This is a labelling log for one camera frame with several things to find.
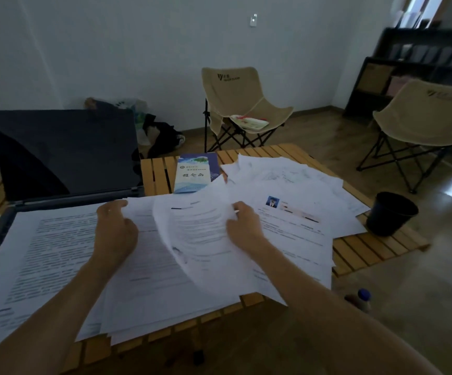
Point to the thin stack of sorted sheets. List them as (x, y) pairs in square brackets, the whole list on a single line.
[(198, 249)]

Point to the wooden slatted table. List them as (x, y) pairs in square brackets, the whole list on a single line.
[(366, 249)]

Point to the sorted text document stack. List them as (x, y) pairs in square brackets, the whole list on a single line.
[(42, 249)]

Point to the grey laptop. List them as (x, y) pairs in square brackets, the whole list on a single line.
[(65, 152)]

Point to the tall narrow window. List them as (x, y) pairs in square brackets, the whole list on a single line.
[(419, 9)]

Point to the woven storage basket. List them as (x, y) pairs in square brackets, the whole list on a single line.
[(374, 78)]

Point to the person's right forearm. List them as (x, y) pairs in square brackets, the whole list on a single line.
[(335, 320)]

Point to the beige folding chair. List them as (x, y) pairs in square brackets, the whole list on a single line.
[(425, 117), (233, 89)]

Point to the pink storage box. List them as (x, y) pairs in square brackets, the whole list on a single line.
[(398, 85)]

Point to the pile of white papers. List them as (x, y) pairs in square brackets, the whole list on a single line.
[(300, 199)]

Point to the dark bottle with blue cap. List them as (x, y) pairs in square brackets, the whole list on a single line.
[(360, 300)]

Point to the person's right hand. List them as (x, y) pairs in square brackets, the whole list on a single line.
[(247, 230)]

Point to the black shelf unit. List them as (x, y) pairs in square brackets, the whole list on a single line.
[(356, 109)]

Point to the white wall hook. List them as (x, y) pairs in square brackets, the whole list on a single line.
[(253, 20)]

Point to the red and white booklet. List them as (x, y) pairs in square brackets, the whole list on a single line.
[(249, 122)]

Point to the person's left hand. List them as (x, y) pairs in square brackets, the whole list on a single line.
[(114, 238)]

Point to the black plastic pot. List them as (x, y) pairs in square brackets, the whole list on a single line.
[(390, 216)]

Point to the blue booklet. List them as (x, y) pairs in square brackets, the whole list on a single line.
[(194, 175)]

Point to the person's left forearm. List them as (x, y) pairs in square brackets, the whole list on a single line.
[(46, 328)]

